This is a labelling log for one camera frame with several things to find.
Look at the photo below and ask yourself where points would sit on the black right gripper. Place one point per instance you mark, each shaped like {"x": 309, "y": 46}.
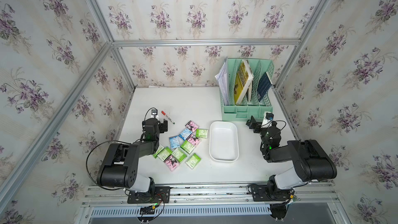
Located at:
{"x": 257, "y": 124}

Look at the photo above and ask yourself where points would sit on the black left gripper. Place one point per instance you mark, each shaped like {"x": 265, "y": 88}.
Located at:
{"x": 161, "y": 125}

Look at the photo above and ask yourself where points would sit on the pink tissue pack top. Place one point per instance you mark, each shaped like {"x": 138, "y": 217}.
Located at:
{"x": 192, "y": 126}

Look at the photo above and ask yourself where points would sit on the pink tissue pack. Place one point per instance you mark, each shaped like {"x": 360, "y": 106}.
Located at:
{"x": 172, "y": 163}
{"x": 192, "y": 126}
{"x": 192, "y": 139}

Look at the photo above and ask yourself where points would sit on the green tissue pack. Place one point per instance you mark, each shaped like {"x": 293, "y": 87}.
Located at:
{"x": 187, "y": 147}
{"x": 164, "y": 154}
{"x": 201, "y": 133}
{"x": 193, "y": 161}
{"x": 159, "y": 150}
{"x": 179, "y": 155}

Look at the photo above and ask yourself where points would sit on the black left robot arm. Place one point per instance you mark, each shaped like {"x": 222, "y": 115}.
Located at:
{"x": 119, "y": 168}

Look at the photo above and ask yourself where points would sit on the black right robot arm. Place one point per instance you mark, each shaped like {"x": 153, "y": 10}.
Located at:
{"x": 310, "y": 161}

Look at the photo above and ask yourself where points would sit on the white plastic storage box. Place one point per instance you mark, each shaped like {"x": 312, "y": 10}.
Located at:
{"x": 223, "y": 142}

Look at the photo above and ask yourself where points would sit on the red capped marker pen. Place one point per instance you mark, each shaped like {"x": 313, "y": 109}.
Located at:
{"x": 167, "y": 117}

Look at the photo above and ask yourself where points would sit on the blue tissue pack left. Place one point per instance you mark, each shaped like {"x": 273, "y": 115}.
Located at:
{"x": 174, "y": 142}

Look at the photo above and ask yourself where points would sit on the blue tissue pack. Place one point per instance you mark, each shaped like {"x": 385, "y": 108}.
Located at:
{"x": 185, "y": 134}
{"x": 174, "y": 142}

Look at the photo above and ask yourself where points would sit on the blue tissue pack right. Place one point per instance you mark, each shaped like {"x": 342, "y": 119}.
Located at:
{"x": 185, "y": 134}

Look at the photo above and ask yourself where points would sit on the thin book in organizer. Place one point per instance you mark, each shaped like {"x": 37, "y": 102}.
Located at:
{"x": 249, "y": 92}

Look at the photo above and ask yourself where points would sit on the pink tissue pack bottom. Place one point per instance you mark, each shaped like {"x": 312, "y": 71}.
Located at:
{"x": 172, "y": 163}

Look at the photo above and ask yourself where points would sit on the dark blue notebook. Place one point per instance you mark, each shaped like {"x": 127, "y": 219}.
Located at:
{"x": 263, "y": 86}

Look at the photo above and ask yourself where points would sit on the green plastic file organizer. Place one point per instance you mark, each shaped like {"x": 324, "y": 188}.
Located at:
{"x": 246, "y": 109}

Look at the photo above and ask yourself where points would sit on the yellow book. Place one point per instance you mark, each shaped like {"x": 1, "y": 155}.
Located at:
{"x": 243, "y": 80}

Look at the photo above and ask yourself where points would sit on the white paper stack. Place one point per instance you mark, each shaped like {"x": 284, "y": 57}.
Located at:
{"x": 222, "y": 80}

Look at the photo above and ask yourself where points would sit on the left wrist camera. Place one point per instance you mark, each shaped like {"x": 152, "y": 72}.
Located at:
{"x": 154, "y": 114}

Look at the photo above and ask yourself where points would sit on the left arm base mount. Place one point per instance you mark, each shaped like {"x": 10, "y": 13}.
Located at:
{"x": 158, "y": 194}

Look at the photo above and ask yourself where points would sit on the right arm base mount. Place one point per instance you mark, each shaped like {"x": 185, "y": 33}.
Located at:
{"x": 269, "y": 193}

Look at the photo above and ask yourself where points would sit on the aluminium mounting rail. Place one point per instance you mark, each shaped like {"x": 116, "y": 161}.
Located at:
{"x": 204, "y": 194}

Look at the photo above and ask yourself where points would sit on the aluminium frame profiles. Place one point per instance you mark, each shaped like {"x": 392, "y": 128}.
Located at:
{"x": 47, "y": 45}

